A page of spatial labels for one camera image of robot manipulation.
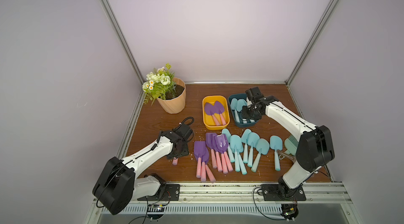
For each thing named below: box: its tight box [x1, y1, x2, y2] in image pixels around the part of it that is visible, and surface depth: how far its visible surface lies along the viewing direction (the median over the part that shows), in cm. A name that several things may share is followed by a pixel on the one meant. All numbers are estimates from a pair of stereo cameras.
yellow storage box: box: [202, 95, 230, 130], surface depth 103 cm
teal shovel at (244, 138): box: [240, 128, 252, 164], surface depth 89 cm
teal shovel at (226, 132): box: [221, 128, 236, 163], surface depth 90 cm
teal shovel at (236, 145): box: [229, 134, 244, 172], surface depth 89 cm
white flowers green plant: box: [142, 63, 177, 106], surface depth 82 cm
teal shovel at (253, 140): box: [247, 131, 261, 168], surface depth 90 cm
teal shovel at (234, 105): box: [230, 98, 240, 124], surface depth 106 cm
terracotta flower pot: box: [156, 77, 186, 115], surface depth 95 cm
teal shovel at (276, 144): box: [269, 135, 284, 172], surface depth 88 cm
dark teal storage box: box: [228, 93, 260, 128], surface depth 99 cm
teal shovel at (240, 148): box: [236, 138, 248, 175], surface depth 87 cm
